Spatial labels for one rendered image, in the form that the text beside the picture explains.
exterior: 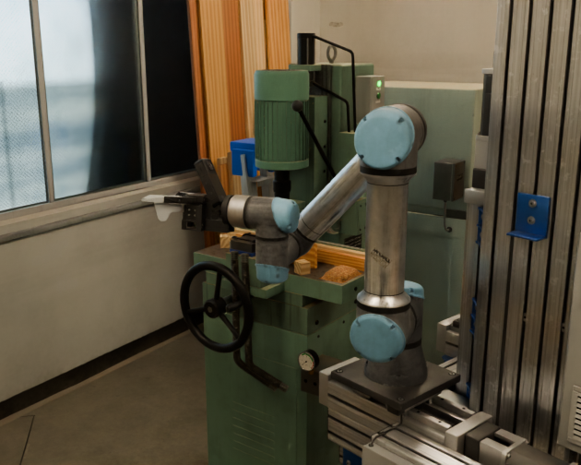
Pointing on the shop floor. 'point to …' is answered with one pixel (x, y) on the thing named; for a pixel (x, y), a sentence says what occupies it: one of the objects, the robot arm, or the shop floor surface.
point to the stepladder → (246, 168)
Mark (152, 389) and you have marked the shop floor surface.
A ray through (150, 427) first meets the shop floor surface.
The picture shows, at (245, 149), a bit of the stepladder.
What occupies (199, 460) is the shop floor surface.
